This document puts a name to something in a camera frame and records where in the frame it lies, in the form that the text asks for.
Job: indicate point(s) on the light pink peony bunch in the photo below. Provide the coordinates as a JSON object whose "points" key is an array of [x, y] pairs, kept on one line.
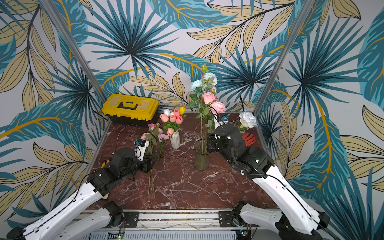
{"points": [[144, 138]]}

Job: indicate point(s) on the magenta rose stem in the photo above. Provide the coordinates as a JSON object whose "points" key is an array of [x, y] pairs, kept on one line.
{"points": [[152, 137]]}

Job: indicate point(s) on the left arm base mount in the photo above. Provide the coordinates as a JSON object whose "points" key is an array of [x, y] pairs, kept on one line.
{"points": [[124, 220]]}

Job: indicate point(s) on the tall pink white flower spray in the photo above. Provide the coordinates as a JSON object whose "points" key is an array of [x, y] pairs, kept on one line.
{"points": [[204, 101]]}

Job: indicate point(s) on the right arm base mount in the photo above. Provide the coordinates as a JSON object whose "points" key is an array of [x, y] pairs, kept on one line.
{"points": [[230, 219]]}

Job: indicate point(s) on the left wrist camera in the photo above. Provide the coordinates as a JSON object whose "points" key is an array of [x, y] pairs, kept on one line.
{"points": [[141, 146]]}

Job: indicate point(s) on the clear glass vase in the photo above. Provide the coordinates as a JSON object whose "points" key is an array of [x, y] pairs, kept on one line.
{"points": [[202, 158]]}

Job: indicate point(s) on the white ribbed vase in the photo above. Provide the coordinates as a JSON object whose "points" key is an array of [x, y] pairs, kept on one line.
{"points": [[175, 140]]}

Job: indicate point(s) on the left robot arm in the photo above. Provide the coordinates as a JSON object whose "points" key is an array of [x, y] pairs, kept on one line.
{"points": [[125, 163]]}

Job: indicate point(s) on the tulip bouquet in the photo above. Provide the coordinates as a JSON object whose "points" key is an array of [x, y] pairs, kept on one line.
{"points": [[173, 119]]}

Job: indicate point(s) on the aluminium front rail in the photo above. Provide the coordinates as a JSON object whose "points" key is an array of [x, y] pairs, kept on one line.
{"points": [[180, 216]]}

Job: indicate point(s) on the white rose stem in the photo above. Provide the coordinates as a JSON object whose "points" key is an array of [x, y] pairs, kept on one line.
{"points": [[247, 121]]}

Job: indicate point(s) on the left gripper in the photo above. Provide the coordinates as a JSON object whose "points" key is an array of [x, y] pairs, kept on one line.
{"points": [[146, 163]]}

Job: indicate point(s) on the yellow black toolbox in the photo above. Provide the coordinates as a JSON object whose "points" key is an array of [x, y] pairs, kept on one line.
{"points": [[131, 110]]}

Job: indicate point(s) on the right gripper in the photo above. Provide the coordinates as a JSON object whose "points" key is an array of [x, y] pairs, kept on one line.
{"points": [[211, 144]]}

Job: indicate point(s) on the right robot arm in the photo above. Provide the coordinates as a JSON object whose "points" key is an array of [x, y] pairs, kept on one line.
{"points": [[258, 166]]}

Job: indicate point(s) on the pink carnation flower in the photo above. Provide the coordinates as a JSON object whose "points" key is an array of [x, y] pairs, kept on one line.
{"points": [[162, 139]]}

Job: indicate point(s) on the red glove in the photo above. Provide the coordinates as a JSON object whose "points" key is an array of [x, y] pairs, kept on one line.
{"points": [[249, 139]]}

